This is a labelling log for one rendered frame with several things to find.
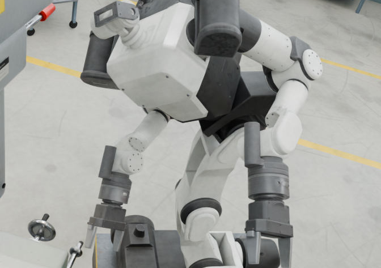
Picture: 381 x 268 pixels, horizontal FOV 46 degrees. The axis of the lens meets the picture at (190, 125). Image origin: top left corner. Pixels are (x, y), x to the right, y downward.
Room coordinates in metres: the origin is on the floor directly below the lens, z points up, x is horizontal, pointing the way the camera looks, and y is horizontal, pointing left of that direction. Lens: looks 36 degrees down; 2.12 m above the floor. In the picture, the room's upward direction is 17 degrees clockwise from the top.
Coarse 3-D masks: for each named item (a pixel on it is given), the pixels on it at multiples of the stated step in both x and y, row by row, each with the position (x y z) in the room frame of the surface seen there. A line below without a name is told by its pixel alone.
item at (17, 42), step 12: (12, 36) 0.65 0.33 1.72; (24, 36) 0.69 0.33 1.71; (0, 48) 0.61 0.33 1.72; (12, 48) 0.64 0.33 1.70; (24, 48) 0.69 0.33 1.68; (0, 60) 0.60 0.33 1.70; (12, 60) 0.64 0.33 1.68; (24, 60) 0.69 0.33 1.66; (0, 72) 0.60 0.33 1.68; (12, 72) 0.64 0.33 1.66; (0, 84) 0.60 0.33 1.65
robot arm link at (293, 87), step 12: (276, 72) 1.04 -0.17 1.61; (288, 72) 1.03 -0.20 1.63; (300, 72) 1.01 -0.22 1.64; (276, 84) 1.04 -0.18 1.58; (288, 84) 0.99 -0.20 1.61; (300, 84) 0.99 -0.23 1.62; (276, 96) 0.97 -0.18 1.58; (288, 96) 0.94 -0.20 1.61; (300, 96) 0.96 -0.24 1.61; (300, 108) 0.95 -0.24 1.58
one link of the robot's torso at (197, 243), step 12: (192, 216) 1.02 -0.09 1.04; (204, 216) 1.02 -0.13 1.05; (216, 216) 1.05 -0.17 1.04; (180, 228) 1.16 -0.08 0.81; (192, 228) 1.01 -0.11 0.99; (204, 228) 1.03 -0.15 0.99; (180, 240) 1.06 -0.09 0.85; (192, 240) 1.02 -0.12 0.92; (204, 240) 1.05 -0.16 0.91; (192, 252) 1.08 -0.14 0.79; (204, 252) 1.10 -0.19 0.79; (216, 252) 1.14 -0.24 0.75; (192, 264) 1.09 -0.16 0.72; (204, 264) 1.08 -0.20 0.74; (216, 264) 1.10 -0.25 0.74
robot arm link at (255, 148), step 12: (252, 132) 0.79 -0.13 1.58; (264, 132) 0.81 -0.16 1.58; (240, 144) 0.82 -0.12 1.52; (252, 144) 0.76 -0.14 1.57; (264, 144) 0.78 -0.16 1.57; (240, 156) 0.80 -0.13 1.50; (252, 156) 0.74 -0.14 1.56; (264, 156) 0.76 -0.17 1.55; (276, 156) 0.77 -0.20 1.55; (288, 156) 0.80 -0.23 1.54; (252, 168) 0.74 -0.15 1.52; (264, 168) 0.73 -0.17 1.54; (276, 168) 0.74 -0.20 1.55; (288, 168) 0.76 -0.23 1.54
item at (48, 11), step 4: (52, 4) 0.84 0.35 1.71; (48, 8) 0.82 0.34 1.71; (52, 8) 0.83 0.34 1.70; (40, 12) 0.79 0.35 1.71; (44, 12) 0.80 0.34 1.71; (48, 12) 0.81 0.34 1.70; (52, 12) 0.83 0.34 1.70; (36, 16) 0.77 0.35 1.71; (40, 16) 0.78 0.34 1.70; (44, 16) 0.79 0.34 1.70; (48, 16) 0.81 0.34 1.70; (32, 20) 0.76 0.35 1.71; (36, 20) 0.77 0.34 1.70; (40, 20) 0.80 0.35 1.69; (44, 20) 0.80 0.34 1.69; (24, 24) 0.73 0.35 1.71; (28, 24) 0.74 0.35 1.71; (32, 24) 0.75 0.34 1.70; (28, 28) 0.73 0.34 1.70
